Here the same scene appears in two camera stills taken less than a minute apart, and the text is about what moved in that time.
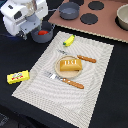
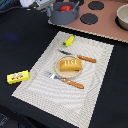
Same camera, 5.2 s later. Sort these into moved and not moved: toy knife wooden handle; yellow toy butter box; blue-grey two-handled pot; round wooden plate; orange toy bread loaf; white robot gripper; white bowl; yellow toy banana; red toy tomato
Moved: red toy tomato; blue-grey two-handled pot; white robot gripper
Not moved: round wooden plate; toy knife wooden handle; orange toy bread loaf; yellow toy butter box; yellow toy banana; white bowl
